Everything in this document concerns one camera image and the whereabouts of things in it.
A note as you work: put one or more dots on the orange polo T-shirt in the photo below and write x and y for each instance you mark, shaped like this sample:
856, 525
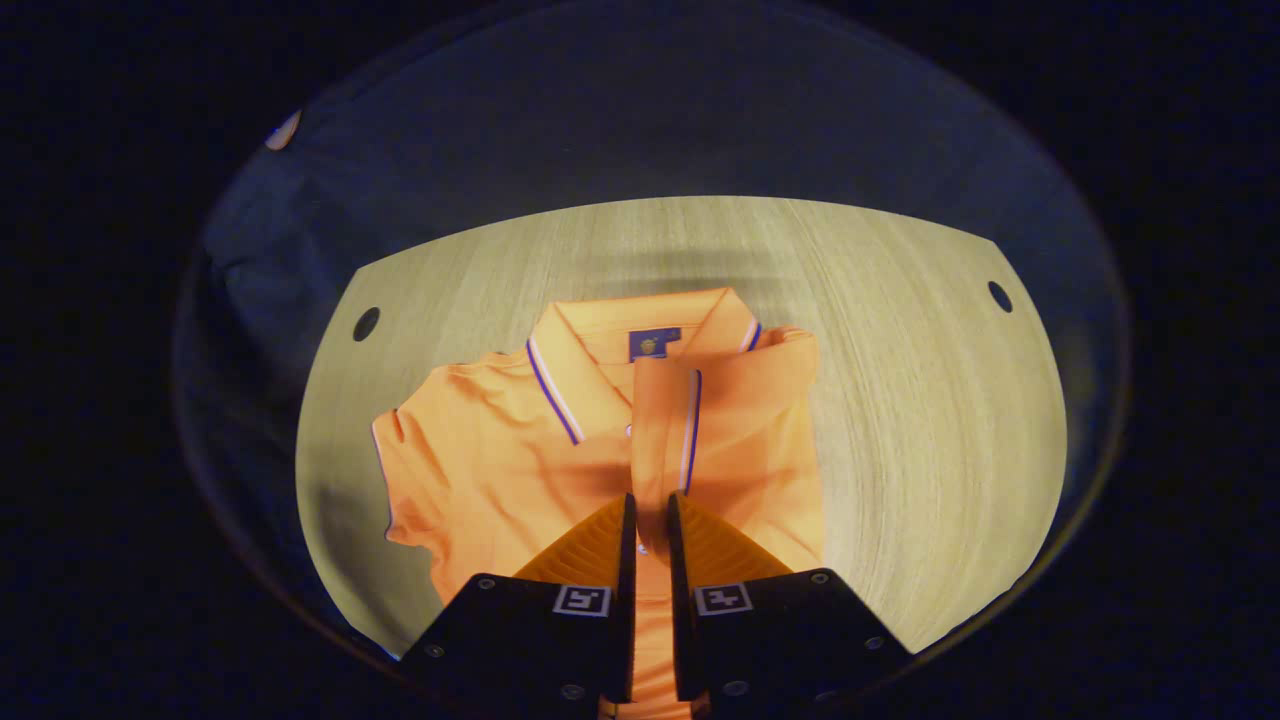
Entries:
480, 450

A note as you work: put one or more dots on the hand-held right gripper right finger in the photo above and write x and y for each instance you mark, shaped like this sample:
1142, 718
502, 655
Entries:
760, 640

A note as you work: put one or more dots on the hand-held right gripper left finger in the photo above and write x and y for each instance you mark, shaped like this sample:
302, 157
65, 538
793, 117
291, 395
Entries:
560, 640

